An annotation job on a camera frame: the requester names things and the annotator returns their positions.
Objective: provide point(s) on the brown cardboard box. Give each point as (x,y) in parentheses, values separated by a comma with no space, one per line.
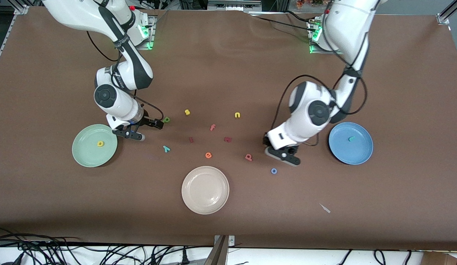
(442,259)

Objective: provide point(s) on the beige plate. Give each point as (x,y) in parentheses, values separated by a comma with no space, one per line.
(205,190)

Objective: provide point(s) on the teal foam letter y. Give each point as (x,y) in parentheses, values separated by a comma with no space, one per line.
(166,148)

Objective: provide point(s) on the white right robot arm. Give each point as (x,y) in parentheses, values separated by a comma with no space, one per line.
(118,105)

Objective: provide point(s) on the grey background equipment box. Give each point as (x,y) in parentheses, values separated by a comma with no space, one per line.
(232,5)

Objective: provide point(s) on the short aluminium profile post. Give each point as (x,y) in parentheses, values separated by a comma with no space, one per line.
(443,17)

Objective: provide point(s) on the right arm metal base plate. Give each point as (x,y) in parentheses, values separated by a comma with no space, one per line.
(151,36)

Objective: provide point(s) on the white tape scrap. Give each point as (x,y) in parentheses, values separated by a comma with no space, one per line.
(325,208)

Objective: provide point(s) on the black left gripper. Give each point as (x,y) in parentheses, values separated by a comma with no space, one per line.
(267,140)

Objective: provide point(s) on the pink foam letter p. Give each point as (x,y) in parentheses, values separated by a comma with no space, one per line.
(248,157)

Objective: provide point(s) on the orange background objects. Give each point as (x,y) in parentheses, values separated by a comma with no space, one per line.
(309,3)

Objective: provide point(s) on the blue plate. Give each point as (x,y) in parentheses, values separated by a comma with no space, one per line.
(351,152)

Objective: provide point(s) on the long aluminium profile rail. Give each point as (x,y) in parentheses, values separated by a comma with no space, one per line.
(7,33)

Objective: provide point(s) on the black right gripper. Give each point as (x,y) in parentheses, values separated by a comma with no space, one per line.
(147,121)

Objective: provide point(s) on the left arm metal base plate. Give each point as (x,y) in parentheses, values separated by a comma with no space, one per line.
(315,50)

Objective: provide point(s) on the grey metal table bracket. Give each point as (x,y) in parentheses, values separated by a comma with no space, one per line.
(231,241)

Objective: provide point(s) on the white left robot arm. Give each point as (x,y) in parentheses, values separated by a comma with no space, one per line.
(300,123)

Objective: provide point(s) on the light green plate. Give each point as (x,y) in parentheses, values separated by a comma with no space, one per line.
(88,154)

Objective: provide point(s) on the grey diagonal beam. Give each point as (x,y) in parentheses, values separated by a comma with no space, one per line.
(217,255)

